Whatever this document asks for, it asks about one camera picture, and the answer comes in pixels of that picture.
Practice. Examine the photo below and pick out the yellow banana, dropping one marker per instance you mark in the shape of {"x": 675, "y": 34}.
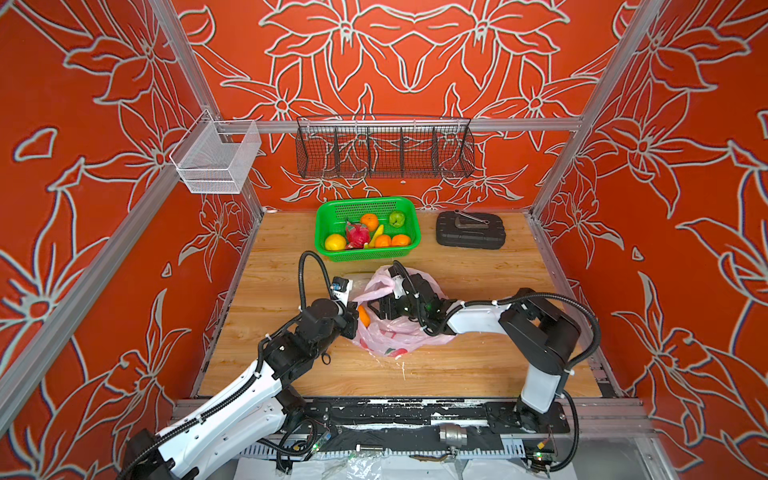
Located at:
{"x": 377, "y": 233}

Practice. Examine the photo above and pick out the red dragon fruit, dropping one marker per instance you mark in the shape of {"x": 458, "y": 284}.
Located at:
{"x": 357, "y": 235}

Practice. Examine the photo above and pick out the yellow apple fruit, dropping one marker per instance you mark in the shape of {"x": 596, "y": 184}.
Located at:
{"x": 335, "y": 242}

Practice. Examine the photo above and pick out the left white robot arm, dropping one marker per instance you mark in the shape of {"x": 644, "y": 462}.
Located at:
{"x": 257, "y": 404}

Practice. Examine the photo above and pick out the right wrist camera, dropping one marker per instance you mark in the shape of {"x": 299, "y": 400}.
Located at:
{"x": 400, "y": 287}

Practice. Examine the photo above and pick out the pink plastic bag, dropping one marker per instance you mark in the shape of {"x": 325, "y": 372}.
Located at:
{"x": 387, "y": 338}

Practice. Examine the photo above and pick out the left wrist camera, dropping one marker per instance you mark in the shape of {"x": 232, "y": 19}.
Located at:
{"x": 341, "y": 288}

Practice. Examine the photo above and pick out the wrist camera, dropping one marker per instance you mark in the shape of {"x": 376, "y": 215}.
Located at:
{"x": 400, "y": 287}
{"x": 341, "y": 288}

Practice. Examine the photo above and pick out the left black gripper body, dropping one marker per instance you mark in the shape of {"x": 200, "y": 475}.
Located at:
{"x": 345, "y": 325}

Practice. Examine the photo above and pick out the green plastic basket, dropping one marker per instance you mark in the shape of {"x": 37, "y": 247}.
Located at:
{"x": 332, "y": 217}

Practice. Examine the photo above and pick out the green fruit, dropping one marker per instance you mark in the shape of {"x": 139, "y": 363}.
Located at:
{"x": 397, "y": 219}

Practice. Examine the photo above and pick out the black wire wall basket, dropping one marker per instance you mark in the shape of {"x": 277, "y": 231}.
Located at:
{"x": 373, "y": 146}

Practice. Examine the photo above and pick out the clear plastic wall bin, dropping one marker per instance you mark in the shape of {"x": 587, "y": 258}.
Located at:
{"x": 216, "y": 156}

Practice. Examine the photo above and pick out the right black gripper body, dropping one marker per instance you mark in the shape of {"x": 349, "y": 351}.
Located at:
{"x": 400, "y": 308}

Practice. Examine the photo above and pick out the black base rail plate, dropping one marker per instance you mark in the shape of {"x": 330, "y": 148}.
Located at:
{"x": 499, "y": 416}

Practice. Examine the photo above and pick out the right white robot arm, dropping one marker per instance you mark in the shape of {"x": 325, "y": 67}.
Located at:
{"x": 553, "y": 332}

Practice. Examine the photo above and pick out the orange fruit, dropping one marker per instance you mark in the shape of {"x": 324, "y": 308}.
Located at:
{"x": 401, "y": 240}
{"x": 383, "y": 241}
{"x": 364, "y": 316}
{"x": 370, "y": 221}

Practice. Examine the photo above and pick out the black plastic tool case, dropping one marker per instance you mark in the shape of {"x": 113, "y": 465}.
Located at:
{"x": 470, "y": 230}

